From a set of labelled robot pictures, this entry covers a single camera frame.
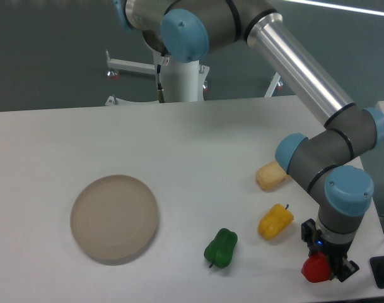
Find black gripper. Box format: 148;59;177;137
301;218;359;282

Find red bell pepper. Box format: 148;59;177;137
301;252;331;283

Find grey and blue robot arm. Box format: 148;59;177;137
113;1;384;282

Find yellow bell pepper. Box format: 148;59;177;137
257;204;294;241

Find green bell pepper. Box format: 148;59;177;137
204;228;238;269

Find round beige plate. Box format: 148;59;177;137
70;175;159;266

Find black device at edge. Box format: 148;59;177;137
369;256;384;289

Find beige bread piece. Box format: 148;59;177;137
255;160;290;191

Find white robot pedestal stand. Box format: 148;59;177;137
103;49;285;107

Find black cable with connector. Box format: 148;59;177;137
155;47;169;104

